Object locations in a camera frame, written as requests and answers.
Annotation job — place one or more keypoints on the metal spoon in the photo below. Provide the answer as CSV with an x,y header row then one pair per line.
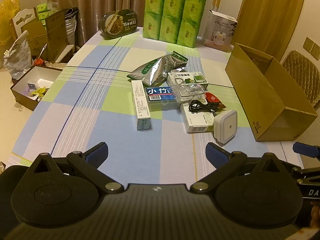
x,y
42,51

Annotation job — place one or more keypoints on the quilted chair back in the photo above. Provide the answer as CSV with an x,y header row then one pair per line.
x,y
302,72

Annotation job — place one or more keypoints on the white square night light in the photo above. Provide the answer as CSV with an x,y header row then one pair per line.
x,y
227,126

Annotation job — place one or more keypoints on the yellow plastic bag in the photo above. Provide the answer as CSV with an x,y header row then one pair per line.
x,y
7,10

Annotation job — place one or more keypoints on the white humidifier box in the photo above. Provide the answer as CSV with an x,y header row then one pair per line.
x,y
220,35

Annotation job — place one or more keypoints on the long narrow white medicine box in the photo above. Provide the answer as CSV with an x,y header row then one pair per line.
x,y
141,105

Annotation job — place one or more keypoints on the white green carton box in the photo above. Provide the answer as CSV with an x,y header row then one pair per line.
x,y
193,76

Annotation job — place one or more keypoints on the wooden door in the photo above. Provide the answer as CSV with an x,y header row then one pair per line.
x,y
270,12

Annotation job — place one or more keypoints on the cardboard box with open flaps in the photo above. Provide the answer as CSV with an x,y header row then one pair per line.
x,y
55,35

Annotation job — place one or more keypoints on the beige wall socket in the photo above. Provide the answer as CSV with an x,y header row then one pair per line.
x,y
308,44
316,51

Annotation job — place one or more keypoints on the brown box with white inside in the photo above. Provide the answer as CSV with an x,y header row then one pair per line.
x,y
47,76

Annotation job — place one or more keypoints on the small blue white box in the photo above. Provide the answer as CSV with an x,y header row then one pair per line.
x,y
31,87

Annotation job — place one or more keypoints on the yellow green small object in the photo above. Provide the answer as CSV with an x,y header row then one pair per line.
x,y
40,92

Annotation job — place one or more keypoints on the clear box with blue label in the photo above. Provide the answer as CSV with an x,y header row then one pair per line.
x,y
160,97

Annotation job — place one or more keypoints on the stack of white basins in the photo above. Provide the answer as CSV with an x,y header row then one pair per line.
x,y
70,30

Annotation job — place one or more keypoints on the green tissue box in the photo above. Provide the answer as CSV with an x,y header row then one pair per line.
x,y
43,16
45,7

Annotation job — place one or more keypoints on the white printed plastic bag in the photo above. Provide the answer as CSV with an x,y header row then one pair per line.
x,y
17,57

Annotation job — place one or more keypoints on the white carved chair back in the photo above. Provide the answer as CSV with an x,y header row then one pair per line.
x,y
27,12

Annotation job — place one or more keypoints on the pack of green tissue packets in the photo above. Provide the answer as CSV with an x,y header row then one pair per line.
x,y
172,17

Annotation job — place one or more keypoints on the silver green foil bag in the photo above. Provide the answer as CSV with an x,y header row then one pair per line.
x,y
155,72

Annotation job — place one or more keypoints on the brown curtain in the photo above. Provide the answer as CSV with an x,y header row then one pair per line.
x,y
100,0

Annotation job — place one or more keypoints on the dark green instant rice bowl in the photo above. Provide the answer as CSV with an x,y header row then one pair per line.
x,y
117,25

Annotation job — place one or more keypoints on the red snack packet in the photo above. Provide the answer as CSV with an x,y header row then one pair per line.
x,y
212,97

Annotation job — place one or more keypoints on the small orange object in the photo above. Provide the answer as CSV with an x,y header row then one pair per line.
x,y
39,62

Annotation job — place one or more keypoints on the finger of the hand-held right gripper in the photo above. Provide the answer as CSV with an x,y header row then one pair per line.
x,y
306,149
306,174

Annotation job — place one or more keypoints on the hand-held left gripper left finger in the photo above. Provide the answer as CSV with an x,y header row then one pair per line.
x,y
97,153

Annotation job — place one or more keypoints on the clear plastic blister pack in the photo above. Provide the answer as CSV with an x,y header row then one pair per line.
x,y
187,92

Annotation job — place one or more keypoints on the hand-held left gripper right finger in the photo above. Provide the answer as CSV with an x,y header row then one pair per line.
x,y
215,153

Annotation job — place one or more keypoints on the large cardboard box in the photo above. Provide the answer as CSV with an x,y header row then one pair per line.
x,y
250,87

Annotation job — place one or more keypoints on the white board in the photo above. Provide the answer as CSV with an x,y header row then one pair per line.
x,y
64,55

